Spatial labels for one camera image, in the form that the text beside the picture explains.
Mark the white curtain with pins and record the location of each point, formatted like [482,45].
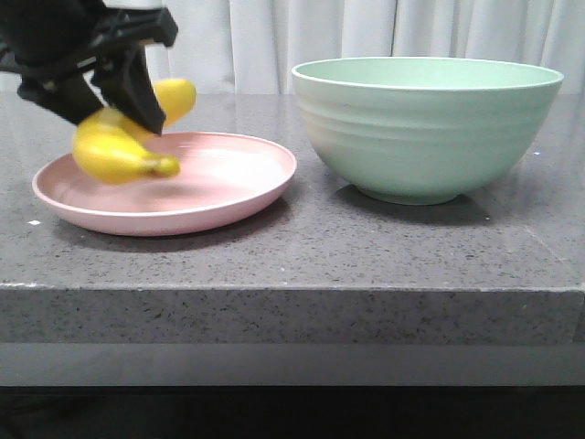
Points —
[250,47]

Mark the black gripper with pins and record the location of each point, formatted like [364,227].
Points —
[53,38]

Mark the pink plate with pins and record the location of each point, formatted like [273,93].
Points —
[224,178]

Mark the yellow banana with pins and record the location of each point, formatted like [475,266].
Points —
[109,146]

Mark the green bowl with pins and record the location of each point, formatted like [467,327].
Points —
[422,130]

